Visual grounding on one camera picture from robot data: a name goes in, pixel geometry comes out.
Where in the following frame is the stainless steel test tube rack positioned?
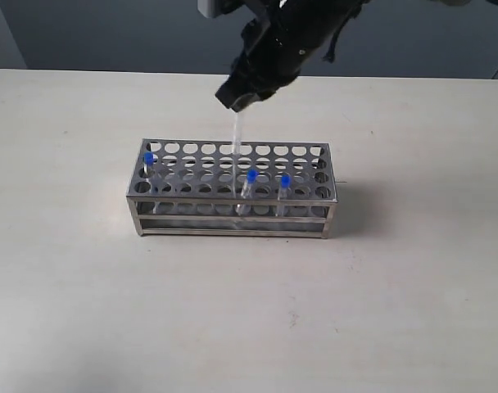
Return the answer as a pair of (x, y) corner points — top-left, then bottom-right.
(126, 138), (338, 238)

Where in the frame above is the blue-capped tube back row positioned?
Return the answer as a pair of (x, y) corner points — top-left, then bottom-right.
(232, 112), (244, 156)

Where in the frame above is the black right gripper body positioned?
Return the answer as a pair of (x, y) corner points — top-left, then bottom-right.
(232, 1), (355, 89)

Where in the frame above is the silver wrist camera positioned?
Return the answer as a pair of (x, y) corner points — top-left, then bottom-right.
(197, 0), (244, 19)

